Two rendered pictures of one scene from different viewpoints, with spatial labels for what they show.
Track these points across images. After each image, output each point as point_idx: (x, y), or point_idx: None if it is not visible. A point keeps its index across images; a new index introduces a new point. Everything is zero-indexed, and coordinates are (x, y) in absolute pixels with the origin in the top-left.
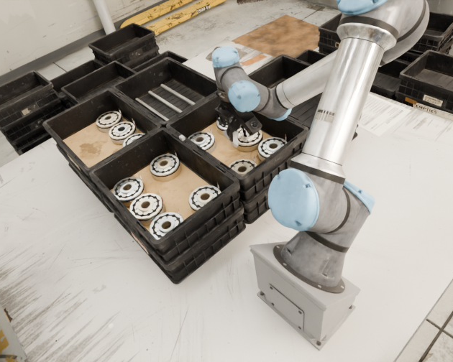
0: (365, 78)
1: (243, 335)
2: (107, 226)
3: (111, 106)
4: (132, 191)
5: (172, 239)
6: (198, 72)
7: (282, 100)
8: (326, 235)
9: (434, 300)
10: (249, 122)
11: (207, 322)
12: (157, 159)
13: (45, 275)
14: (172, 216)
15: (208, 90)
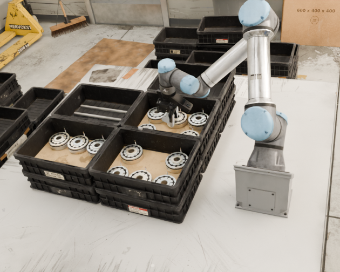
0: (268, 54)
1: (241, 230)
2: (100, 213)
3: (53, 130)
4: (122, 174)
5: (180, 183)
6: (115, 87)
7: (208, 82)
8: (272, 143)
9: (328, 170)
10: (185, 104)
11: (215, 234)
12: (123, 150)
13: (75, 262)
14: (163, 177)
15: (127, 97)
